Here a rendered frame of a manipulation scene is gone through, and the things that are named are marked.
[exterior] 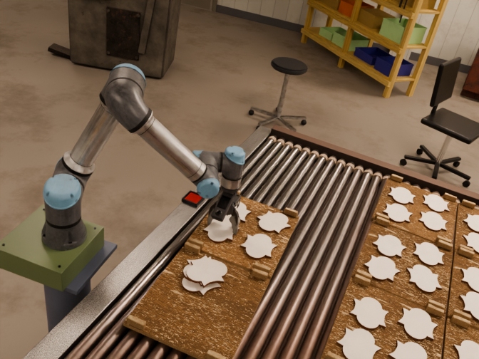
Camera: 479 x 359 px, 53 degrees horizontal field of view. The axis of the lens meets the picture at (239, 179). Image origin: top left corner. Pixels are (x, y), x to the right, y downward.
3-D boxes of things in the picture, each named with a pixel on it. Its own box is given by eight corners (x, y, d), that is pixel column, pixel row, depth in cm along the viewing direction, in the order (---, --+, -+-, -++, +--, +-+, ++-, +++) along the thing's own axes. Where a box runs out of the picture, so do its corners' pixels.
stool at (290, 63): (309, 120, 507) (324, 62, 472) (291, 143, 459) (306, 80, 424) (259, 104, 523) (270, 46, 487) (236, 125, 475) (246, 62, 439)
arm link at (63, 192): (40, 225, 161) (38, 193, 153) (50, 199, 172) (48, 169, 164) (78, 227, 163) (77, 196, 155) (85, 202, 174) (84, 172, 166)
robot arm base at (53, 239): (33, 243, 167) (31, 221, 161) (55, 217, 179) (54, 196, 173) (73, 255, 166) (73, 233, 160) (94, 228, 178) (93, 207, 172)
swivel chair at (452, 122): (462, 163, 480) (508, 66, 425) (472, 198, 427) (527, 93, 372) (397, 147, 487) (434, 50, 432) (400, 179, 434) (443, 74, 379)
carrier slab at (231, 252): (184, 246, 183) (184, 243, 182) (224, 193, 216) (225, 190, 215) (270, 280, 175) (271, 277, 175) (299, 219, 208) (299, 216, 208)
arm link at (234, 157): (222, 143, 176) (245, 145, 177) (219, 169, 182) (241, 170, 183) (224, 154, 170) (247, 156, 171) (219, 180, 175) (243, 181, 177)
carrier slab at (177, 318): (122, 325, 149) (122, 322, 148) (182, 248, 182) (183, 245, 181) (226, 372, 141) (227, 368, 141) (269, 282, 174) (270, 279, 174)
